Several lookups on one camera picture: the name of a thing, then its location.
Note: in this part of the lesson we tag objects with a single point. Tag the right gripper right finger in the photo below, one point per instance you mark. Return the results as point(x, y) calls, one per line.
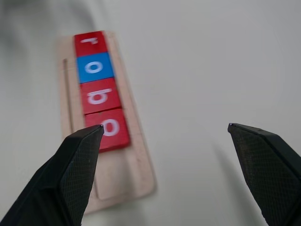
point(272, 174)

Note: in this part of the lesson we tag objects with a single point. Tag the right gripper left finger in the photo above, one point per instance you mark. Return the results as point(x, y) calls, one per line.
point(54, 179)

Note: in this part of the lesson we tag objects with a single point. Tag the red letter o block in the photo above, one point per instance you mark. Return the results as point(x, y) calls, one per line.
point(115, 134)

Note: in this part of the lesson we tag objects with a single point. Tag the red letter b block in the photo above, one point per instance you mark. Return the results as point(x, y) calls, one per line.
point(101, 96)

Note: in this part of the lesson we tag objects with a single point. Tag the wooden letter tray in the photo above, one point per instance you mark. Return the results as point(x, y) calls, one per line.
point(122, 174)

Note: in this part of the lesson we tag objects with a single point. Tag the blue letter o block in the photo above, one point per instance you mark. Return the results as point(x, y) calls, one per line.
point(95, 68)

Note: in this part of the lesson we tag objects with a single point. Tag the red letter r block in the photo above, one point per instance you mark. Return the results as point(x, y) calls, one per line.
point(91, 48)

